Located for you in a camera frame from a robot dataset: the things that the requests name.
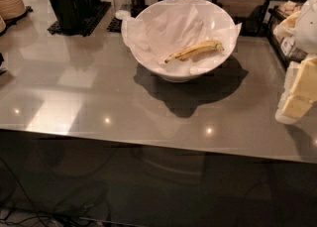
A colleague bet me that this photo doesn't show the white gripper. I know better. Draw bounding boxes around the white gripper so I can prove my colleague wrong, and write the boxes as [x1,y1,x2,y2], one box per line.
[290,0,317,102]

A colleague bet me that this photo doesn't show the white paper liner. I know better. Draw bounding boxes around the white paper liner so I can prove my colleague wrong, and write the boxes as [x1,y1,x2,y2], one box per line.
[120,0,243,76]

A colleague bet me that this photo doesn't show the black floor cables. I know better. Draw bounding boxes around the black floor cables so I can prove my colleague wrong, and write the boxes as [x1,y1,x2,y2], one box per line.
[0,158,113,227]

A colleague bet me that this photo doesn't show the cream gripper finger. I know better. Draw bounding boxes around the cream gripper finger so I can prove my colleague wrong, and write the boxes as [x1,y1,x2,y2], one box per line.
[275,93,313,124]

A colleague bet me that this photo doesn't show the black condiment packet rack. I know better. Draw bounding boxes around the black condiment packet rack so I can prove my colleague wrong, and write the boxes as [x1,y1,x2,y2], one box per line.
[267,1,306,68]

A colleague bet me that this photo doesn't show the white bowl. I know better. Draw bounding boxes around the white bowl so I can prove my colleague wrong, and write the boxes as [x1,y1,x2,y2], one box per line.
[127,0,240,83]

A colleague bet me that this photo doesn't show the small black mat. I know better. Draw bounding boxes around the small black mat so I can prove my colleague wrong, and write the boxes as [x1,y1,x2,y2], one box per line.
[107,18,122,33]

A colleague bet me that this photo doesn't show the black rubber mat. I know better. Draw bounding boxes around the black rubber mat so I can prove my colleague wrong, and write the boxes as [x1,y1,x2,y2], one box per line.
[48,2,111,37]

